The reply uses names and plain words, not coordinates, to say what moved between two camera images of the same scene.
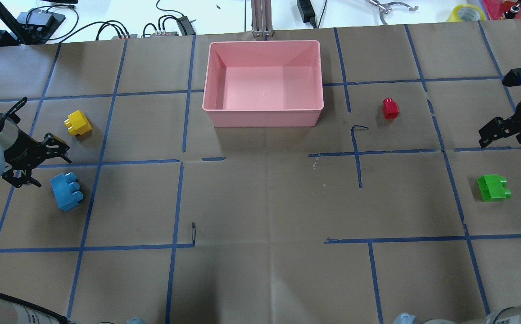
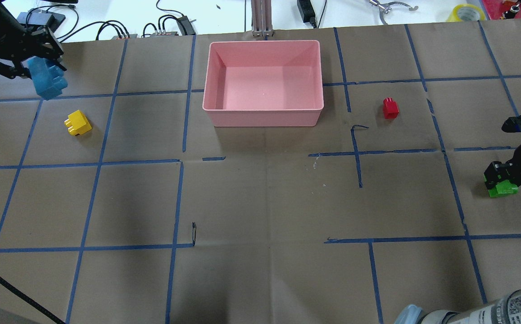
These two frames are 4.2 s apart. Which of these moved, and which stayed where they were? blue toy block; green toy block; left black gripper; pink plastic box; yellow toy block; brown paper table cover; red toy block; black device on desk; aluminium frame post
Moved: blue toy block; green toy block; left black gripper
Stayed: red toy block; pink plastic box; brown paper table cover; yellow toy block; black device on desk; aluminium frame post
